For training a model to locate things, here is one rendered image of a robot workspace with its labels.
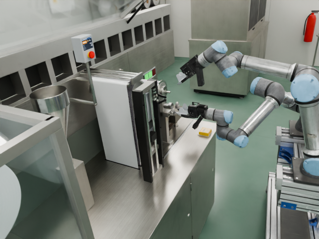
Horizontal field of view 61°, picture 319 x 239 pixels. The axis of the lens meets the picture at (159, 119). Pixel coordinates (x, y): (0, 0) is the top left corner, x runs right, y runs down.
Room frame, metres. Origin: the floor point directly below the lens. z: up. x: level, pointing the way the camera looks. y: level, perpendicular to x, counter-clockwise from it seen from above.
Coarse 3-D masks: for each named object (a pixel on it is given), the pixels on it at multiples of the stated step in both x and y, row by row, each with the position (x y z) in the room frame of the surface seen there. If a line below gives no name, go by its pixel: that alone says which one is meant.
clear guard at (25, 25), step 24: (0, 0) 0.86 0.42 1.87; (24, 0) 0.94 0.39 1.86; (48, 0) 1.05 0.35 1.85; (72, 0) 1.18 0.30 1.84; (96, 0) 1.35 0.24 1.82; (120, 0) 1.59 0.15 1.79; (0, 24) 0.96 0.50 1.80; (24, 24) 1.08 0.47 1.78; (48, 24) 1.23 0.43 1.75; (72, 24) 1.42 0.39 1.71; (0, 48) 1.12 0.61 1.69
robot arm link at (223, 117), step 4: (216, 112) 1.44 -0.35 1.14; (220, 112) 1.43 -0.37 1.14; (224, 112) 1.42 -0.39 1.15; (228, 112) 1.42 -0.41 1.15; (232, 112) 1.43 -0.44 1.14; (216, 116) 1.43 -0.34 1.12; (220, 116) 1.42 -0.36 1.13; (224, 116) 1.40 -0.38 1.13; (228, 116) 1.40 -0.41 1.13; (232, 116) 1.42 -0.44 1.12; (216, 120) 1.43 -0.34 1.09; (220, 120) 1.41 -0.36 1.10; (224, 120) 1.40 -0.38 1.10; (228, 120) 1.39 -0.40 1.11; (232, 120) 1.42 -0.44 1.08; (220, 124) 1.41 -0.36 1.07; (224, 124) 1.40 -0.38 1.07
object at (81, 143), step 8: (96, 120) 1.51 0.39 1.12; (88, 128) 1.44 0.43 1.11; (96, 128) 1.50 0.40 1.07; (72, 136) 1.33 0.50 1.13; (80, 136) 1.38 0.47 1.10; (88, 136) 1.43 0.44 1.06; (96, 136) 1.49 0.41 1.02; (72, 144) 1.32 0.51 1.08; (80, 144) 1.36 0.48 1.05; (88, 144) 1.42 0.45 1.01; (96, 144) 1.47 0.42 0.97; (72, 152) 1.30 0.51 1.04; (80, 152) 1.35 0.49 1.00; (88, 152) 1.40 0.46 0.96; (96, 152) 1.46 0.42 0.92; (88, 160) 1.39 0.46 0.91
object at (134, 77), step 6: (84, 72) 1.45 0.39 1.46; (96, 72) 1.45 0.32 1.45; (102, 72) 1.43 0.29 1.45; (108, 72) 1.41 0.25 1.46; (114, 72) 1.43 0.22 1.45; (120, 72) 1.41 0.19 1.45; (126, 72) 1.39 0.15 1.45; (132, 72) 1.38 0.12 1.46; (102, 78) 1.38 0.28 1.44; (108, 78) 1.37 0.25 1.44; (114, 78) 1.35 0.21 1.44; (120, 78) 1.33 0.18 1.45; (126, 78) 1.31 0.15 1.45; (132, 78) 1.28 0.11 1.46; (138, 78) 1.32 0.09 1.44; (132, 84) 1.28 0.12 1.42
